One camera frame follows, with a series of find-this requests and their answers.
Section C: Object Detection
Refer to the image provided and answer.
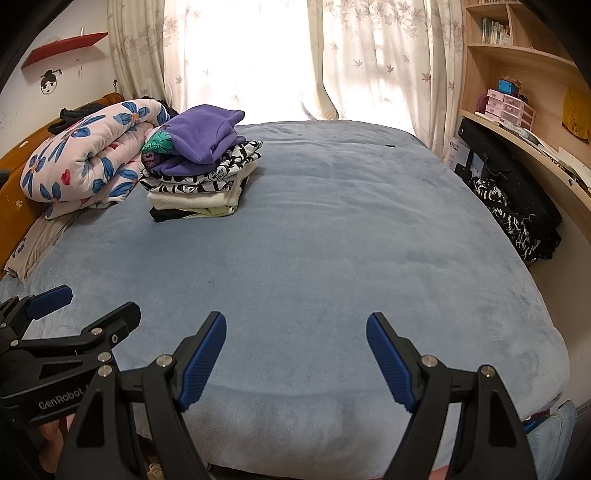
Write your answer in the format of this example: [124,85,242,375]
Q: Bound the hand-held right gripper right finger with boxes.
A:
[366,312,539,480]

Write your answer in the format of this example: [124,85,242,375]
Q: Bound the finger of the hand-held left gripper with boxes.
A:
[76,301,142,367]
[0,285,74,346]

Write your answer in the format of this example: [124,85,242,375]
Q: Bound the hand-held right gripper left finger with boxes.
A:
[55,311,228,480]

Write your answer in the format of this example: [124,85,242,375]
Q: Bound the purple hoodie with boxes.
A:
[141,104,247,176]

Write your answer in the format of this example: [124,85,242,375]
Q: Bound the black and white patterned clothes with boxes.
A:
[468,178,563,265]

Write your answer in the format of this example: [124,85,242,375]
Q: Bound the beige pillow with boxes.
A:
[4,203,121,283]

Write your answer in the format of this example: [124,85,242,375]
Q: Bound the wooden headboard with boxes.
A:
[0,92,125,278]

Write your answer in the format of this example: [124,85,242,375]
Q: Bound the black folded garment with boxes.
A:
[150,208,204,223]

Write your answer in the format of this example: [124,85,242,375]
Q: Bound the blue fleece blanket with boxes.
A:
[0,120,571,476]

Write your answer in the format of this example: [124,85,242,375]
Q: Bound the floral quilt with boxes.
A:
[21,98,171,221]

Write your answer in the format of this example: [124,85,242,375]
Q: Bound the cream folded garment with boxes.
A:
[147,173,257,216]

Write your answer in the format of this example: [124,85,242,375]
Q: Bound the yellow-green folded garment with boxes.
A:
[185,205,238,218]

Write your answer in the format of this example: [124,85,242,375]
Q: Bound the blue fleece cloth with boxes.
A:
[526,400,579,472]

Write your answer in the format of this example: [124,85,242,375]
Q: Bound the black and white printed garment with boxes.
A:
[139,141,264,193]

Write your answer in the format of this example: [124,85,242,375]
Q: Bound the white printed box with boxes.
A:
[443,136,485,179]

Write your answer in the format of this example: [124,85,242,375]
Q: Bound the long black case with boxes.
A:
[455,117,564,232]

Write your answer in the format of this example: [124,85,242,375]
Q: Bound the stack of papers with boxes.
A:
[522,129,591,190]

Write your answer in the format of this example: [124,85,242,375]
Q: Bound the leaf-print curtain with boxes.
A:
[107,0,324,125]
[305,0,467,151]

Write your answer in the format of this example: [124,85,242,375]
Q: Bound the pink drawer organizer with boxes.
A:
[484,88,537,133]

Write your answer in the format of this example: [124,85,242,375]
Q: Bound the yellow cloth item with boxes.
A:
[561,88,591,139]

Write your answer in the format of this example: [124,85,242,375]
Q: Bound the wooden bookshelf desk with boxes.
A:
[443,0,591,206]

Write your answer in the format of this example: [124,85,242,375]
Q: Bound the row of books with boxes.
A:
[481,16,513,46]

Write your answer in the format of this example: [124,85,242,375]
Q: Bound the face wall sticker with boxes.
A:
[40,69,64,97]

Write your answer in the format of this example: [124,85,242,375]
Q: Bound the red wall shelf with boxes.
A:
[21,31,109,70]

